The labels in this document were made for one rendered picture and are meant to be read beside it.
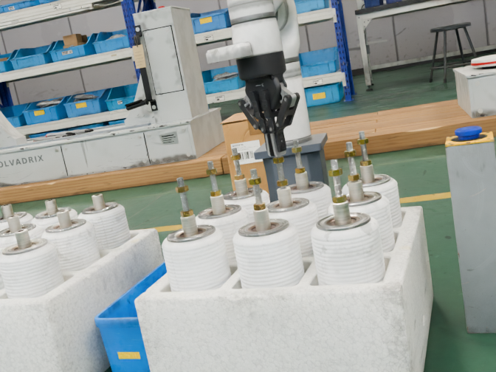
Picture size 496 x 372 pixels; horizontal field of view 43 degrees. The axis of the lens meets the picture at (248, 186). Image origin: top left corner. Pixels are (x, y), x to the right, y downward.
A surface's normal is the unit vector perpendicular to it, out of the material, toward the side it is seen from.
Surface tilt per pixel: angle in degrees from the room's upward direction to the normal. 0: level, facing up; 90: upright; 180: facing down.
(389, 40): 90
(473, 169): 90
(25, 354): 90
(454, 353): 0
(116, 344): 92
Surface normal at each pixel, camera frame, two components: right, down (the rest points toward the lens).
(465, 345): -0.18, -0.97
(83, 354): 0.93, -0.10
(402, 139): -0.21, 0.23
